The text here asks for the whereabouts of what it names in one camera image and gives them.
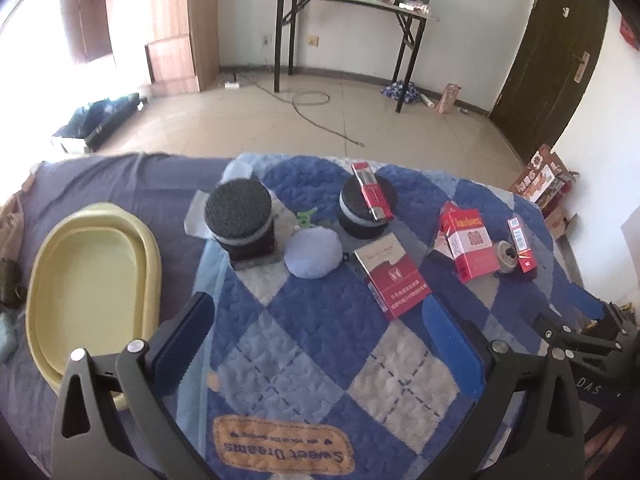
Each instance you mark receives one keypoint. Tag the white paper tube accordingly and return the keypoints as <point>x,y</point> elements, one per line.
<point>428,100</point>

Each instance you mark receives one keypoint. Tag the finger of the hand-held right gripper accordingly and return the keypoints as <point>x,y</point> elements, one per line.
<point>624,319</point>
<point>585,342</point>

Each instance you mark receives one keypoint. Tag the silver red cigarette box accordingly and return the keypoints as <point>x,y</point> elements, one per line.
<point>395,280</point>

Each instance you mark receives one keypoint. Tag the small round metal tin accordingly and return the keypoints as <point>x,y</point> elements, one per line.
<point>506,257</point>

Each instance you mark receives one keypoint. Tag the blue checked blanket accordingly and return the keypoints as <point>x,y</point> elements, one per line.
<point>310,350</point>

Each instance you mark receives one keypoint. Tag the yellow collapsible basin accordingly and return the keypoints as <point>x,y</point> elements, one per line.
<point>90,280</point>

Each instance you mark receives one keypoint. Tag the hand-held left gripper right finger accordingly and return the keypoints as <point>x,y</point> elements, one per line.
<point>450,345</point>

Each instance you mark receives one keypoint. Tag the dark brown door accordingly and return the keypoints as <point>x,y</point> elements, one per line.
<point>545,60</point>

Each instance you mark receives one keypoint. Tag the green clip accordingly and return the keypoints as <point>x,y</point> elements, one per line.
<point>305,217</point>

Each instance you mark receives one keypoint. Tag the wooden wardrobe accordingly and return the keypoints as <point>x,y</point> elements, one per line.
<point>170,20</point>

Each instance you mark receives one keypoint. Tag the dark blue bed sheet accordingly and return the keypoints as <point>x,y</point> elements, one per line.
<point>125,180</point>

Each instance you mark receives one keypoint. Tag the blue patterned cloth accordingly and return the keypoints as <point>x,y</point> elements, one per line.
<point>400,92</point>

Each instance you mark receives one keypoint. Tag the lavender round cushion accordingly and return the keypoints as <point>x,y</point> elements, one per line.
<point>312,252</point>

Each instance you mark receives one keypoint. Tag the small red cigarette pack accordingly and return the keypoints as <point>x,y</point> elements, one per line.
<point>521,245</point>

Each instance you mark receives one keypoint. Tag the clear wrapped packet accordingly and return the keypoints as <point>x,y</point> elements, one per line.
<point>415,6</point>

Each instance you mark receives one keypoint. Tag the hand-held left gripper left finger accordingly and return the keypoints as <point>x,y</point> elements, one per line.
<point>187,332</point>

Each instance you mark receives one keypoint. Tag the printed cardboard box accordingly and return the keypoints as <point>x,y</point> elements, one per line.
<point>542,177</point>

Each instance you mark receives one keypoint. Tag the brown cloth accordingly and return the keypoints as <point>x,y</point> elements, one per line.
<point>11,225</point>

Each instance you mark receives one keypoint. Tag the dark green object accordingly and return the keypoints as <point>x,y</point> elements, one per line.
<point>10,282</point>

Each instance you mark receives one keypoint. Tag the white power strip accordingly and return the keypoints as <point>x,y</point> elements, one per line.
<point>231,85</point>

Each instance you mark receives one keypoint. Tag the black sponge cylinder grey band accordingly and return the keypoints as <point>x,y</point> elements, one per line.
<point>237,207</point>
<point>357,217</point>

